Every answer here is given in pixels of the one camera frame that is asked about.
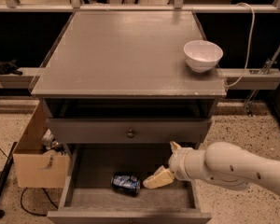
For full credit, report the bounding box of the black cable on floor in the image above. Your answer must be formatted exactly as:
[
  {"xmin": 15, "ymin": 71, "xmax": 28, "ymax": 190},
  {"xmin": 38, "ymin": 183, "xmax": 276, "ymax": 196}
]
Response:
[{"xmin": 20, "ymin": 187, "xmax": 59, "ymax": 217}]

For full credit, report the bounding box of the open grey middle drawer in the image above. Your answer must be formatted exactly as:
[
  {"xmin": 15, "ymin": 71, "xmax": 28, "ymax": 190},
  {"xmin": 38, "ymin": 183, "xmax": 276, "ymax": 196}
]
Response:
[{"xmin": 48, "ymin": 144, "xmax": 211, "ymax": 224}]

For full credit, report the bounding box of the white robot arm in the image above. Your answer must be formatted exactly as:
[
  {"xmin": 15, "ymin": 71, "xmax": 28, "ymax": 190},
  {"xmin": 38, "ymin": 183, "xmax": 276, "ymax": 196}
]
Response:
[{"xmin": 143, "ymin": 141, "xmax": 280, "ymax": 196}]

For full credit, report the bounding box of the blue pepsi can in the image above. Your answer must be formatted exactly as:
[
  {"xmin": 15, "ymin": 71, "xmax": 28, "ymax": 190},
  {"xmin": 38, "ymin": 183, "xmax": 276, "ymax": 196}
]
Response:
[{"xmin": 111, "ymin": 173, "xmax": 141, "ymax": 195}]

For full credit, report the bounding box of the white cable behind cabinet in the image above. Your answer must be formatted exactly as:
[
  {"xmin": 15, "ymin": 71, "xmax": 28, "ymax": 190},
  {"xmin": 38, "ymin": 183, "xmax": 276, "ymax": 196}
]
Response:
[{"xmin": 223, "ymin": 2, "xmax": 256, "ymax": 90}]

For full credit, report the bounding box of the closed grey top drawer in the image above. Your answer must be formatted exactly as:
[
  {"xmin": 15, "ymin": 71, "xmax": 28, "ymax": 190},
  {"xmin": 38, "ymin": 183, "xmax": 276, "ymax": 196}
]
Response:
[{"xmin": 47, "ymin": 119, "xmax": 212, "ymax": 144}]

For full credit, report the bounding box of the black object on ledge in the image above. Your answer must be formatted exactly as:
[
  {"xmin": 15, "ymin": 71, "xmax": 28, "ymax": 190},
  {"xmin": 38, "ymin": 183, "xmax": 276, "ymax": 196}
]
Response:
[{"xmin": 0, "ymin": 60, "xmax": 22, "ymax": 76}]

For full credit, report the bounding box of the metal diagonal bracket strut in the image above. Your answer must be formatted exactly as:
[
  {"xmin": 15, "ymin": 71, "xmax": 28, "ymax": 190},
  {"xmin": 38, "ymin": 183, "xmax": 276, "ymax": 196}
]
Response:
[{"xmin": 244, "ymin": 45, "xmax": 280, "ymax": 117}]

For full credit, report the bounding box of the grey wooden drawer cabinet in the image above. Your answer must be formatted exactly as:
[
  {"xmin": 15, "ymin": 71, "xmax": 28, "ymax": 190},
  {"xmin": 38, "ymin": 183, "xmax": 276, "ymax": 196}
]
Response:
[{"xmin": 28, "ymin": 10, "xmax": 228, "ymax": 161}]

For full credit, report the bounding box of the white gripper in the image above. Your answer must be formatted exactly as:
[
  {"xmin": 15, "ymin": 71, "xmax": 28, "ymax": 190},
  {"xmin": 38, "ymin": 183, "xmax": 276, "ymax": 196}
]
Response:
[{"xmin": 143, "ymin": 141, "xmax": 205, "ymax": 189}]

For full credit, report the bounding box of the cardboard box on floor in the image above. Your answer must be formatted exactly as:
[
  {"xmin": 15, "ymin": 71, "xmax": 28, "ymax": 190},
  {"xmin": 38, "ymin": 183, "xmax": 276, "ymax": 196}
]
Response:
[{"xmin": 13, "ymin": 104, "xmax": 70, "ymax": 189}]

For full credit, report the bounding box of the white ceramic bowl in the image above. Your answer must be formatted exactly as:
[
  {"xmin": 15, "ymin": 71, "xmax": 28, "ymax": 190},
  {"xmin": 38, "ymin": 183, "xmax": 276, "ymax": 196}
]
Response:
[{"xmin": 183, "ymin": 40, "xmax": 223, "ymax": 73}]

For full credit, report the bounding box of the black bar on floor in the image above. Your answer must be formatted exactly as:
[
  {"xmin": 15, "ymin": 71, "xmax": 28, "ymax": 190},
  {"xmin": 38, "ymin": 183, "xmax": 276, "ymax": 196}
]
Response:
[{"xmin": 0, "ymin": 141, "xmax": 19, "ymax": 219}]

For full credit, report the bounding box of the round brass drawer knob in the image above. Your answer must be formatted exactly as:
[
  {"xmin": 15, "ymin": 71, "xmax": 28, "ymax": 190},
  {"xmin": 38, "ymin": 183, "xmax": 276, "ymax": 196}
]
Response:
[{"xmin": 126, "ymin": 129, "xmax": 135, "ymax": 138}]

